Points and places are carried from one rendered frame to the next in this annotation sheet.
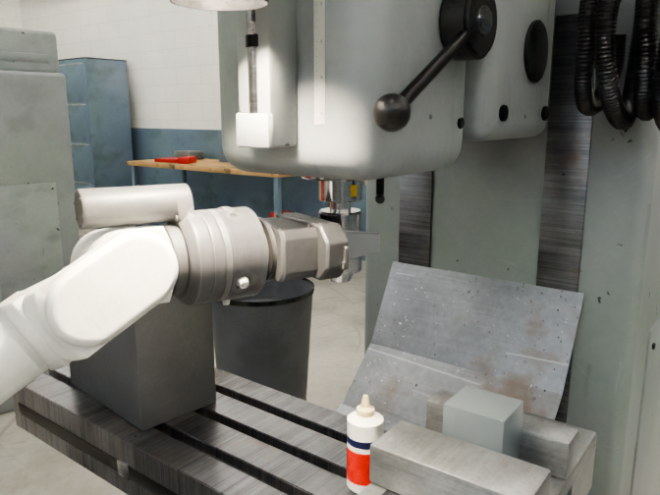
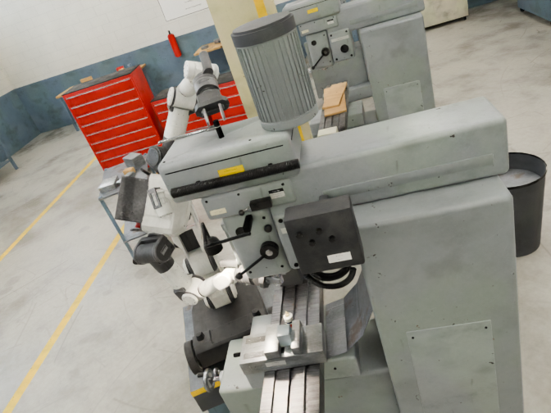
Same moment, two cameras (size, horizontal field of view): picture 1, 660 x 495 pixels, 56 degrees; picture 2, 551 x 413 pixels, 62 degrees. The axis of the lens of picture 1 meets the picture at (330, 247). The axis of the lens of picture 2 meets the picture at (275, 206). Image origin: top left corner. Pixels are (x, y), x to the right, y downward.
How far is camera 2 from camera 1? 1.81 m
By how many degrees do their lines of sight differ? 64
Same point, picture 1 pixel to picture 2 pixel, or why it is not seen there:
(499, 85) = (291, 259)
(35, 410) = not seen: hidden behind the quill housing
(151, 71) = not seen: outside the picture
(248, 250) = (245, 279)
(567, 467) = (293, 352)
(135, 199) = (227, 264)
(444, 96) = (271, 262)
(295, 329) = (516, 203)
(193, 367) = (292, 275)
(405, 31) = (248, 256)
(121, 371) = not seen: hidden behind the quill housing
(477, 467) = (270, 342)
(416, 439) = (273, 329)
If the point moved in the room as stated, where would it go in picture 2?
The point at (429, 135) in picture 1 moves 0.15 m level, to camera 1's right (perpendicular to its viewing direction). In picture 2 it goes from (267, 270) to (289, 287)
